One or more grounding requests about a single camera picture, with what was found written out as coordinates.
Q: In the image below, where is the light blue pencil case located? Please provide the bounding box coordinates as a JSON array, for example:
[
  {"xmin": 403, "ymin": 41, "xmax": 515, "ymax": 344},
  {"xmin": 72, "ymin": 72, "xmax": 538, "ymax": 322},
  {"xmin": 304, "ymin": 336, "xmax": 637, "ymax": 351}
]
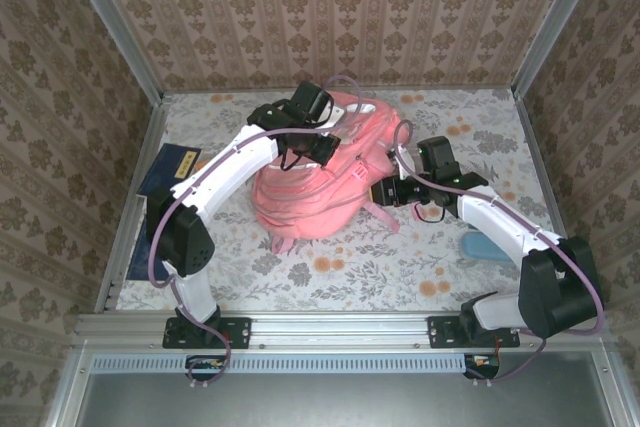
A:
[{"xmin": 459, "ymin": 231, "xmax": 517, "ymax": 266}]

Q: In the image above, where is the pink backpack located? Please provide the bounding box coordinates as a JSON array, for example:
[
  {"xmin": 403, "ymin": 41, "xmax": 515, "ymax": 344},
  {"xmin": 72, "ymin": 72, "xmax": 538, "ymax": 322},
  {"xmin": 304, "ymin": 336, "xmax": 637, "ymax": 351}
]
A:
[{"xmin": 249, "ymin": 90, "xmax": 417, "ymax": 255}]

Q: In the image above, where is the dark blue book yellow label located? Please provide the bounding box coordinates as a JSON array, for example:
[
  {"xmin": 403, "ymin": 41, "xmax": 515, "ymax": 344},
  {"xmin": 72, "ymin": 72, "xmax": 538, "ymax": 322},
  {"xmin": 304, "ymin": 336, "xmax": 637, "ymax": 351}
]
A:
[{"xmin": 137, "ymin": 143, "xmax": 204, "ymax": 198}]

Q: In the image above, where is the floral tablecloth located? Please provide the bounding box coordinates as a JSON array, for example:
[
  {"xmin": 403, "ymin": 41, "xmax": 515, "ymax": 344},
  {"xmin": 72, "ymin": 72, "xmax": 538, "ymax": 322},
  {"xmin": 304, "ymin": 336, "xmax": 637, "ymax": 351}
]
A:
[{"xmin": 115, "ymin": 88, "xmax": 577, "ymax": 313}]

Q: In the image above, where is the grey metal sheet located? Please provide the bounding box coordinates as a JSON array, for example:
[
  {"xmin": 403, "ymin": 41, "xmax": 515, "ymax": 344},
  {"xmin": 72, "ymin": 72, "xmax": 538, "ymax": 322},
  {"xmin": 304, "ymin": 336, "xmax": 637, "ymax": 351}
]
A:
[{"xmin": 47, "ymin": 350, "xmax": 639, "ymax": 427}]

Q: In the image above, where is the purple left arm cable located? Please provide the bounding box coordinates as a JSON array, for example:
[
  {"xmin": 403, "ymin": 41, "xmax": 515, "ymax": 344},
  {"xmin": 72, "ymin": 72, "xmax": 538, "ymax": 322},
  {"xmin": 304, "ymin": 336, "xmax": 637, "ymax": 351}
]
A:
[{"xmin": 148, "ymin": 74, "xmax": 365, "ymax": 391}]

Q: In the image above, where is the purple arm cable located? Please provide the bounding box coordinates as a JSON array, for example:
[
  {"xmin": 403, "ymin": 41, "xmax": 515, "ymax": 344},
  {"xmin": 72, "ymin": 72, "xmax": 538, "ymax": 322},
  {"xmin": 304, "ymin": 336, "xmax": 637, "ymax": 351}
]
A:
[
  {"xmin": 148, "ymin": 74, "xmax": 365, "ymax": 391},
  {"xmin": 392, "ymin": 119, "xmax": 607, "ymax": 388}
]

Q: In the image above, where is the thin black right camera cable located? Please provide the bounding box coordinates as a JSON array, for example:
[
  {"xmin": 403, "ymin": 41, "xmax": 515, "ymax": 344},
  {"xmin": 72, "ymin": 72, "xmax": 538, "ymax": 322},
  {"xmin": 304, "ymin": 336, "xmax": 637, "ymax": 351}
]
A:
[{"xmin": 413, "ymin": 199, "xmax": 448, "ymax": 224}]

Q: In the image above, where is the thin black camera cable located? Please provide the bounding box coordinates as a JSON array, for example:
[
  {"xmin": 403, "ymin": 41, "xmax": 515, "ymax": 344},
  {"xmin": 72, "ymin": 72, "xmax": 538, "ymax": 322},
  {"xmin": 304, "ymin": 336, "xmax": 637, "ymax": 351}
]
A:
[
  {"xmin": 278, "ymin": 145, "xmax": 307, "ymax": 174},
  {"xmin": 413, "ymin": 199, "xmax": 448, "ymax": 224}
]

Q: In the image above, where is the thin black left camera cable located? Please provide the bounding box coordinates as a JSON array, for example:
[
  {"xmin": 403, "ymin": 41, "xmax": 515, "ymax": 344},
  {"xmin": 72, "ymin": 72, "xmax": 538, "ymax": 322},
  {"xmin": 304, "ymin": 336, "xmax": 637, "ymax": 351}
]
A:
[{"xmin": 278, "ymin": 145, "xmax": 307, "ymax": 174}]

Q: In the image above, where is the aluminium right side rail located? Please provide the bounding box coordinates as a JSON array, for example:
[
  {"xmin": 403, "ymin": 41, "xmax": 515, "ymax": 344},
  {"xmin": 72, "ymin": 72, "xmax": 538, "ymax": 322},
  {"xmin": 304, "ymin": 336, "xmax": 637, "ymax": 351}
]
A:
[{"xmin": 512, "ymin": 89, "xmax": 592, "ymax": 312}]

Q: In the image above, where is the aluminium rail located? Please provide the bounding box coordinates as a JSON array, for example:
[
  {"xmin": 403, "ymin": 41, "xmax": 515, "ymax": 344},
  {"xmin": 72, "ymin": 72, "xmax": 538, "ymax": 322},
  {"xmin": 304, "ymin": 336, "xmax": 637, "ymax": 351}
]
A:
[
  {"xmin": 73, "ymin": 310, "xmax": 612, "ymax": 348},
  {"xmin": 512, "ymin": 89, "xmax": 592, "ymax": 312},
  {"xmin": 93, "ymin": 93, "xmax": 172, "ymax": 313}
]

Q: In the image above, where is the aluminium left side rail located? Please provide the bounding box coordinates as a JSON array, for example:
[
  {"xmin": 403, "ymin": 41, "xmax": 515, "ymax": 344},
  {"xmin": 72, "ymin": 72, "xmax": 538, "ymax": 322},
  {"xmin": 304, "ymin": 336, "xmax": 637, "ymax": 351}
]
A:
[{"xmin": 93, "ymin": 93, "xmax": 172, "ymax": 313}]

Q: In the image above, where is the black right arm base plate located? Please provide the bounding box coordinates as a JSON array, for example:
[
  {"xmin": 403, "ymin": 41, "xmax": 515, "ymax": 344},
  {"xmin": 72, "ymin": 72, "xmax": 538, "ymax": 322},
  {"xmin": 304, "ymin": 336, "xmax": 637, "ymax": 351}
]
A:
[{"xmin": 427, "ymin": 315, "xmax": 521, "ymax": 350}]

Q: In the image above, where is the aluminium right corner post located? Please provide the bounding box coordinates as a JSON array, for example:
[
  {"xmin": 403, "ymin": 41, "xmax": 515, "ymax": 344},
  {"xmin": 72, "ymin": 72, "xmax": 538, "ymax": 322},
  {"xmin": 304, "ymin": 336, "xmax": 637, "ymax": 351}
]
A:
[{"xmin": 512, "ymin": 0, "xmax": 610, "ymax": 98}]

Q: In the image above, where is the aluminium corner post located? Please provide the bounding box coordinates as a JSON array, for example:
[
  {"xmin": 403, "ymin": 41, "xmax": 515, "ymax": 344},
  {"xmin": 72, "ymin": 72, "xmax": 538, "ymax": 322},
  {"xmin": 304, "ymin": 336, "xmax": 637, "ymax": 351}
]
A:
[
  {"xmin": 512, "ymin": 0, "xmax": 610, "ymax": 98},
  {"xmin": 57, "ymin": 0, "xmax": 167, "ymax": 104}
]

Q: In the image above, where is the aluminium front rail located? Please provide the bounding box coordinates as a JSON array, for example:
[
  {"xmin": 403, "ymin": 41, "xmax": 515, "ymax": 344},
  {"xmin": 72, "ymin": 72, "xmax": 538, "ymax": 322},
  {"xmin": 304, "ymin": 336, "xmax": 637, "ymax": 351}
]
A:
[{"xmin": 73, "ymin": 310, "xmax": 612, "ymax": 348}]

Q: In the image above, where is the aluminium left corner post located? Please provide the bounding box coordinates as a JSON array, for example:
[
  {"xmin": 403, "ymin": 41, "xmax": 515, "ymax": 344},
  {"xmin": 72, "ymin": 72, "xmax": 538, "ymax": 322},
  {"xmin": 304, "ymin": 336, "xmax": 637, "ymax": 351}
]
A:
[{"xmin": 57, "ymin": 0, "xmax": 167, "ymax": 104}]

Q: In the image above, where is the cable port with connectors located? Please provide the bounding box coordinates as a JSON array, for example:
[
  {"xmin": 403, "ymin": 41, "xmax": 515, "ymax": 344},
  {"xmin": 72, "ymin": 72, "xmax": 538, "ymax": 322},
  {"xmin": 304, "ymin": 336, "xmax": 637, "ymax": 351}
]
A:
[
  {"xmin": 185, "ymin": 354, "xmax": 227, "ymax": 382},
  {"xmin": 462, "ymin": 354, "xmax": 502, "ymax": 381}
]

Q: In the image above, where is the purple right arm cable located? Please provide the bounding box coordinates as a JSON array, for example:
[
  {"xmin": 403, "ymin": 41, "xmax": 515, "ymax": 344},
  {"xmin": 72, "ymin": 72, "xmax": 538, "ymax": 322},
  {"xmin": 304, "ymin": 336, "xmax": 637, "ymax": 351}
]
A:
[{"xmin": 392, "ymin": 119, "xmax": 607, "ymax": 388}]

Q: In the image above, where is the slotted grey cable duct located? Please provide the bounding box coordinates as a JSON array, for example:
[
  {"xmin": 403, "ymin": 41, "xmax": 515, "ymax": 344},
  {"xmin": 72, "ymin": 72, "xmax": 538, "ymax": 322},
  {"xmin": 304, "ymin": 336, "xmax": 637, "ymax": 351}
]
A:
[{"xmin": 91, "ymin": 352, "xmax": 501, "ymax": 375}]

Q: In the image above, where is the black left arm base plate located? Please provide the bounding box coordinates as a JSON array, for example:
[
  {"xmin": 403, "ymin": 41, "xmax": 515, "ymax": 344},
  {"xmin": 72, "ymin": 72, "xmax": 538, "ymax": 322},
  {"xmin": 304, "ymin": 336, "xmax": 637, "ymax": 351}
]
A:
[{"xmin": 162, "ymin": 315, "xmax": 252, "ymax": 350}]

